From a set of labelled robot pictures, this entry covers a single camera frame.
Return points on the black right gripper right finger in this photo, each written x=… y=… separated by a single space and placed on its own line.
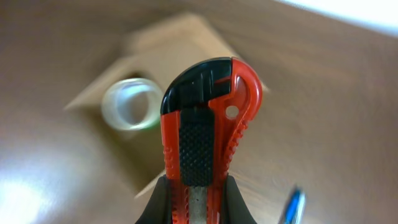
x=233 y=207

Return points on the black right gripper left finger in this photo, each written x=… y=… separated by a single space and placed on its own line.
x=159 y=207

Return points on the orange utility knife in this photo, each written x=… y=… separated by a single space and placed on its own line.
x=203 y=115

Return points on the white masking tape roll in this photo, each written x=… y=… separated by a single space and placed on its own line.
x=132 y=104

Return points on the brown cardboard box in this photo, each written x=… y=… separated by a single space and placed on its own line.
x=158 y=52

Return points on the blue pen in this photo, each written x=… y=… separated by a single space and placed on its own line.
x=294 y=207

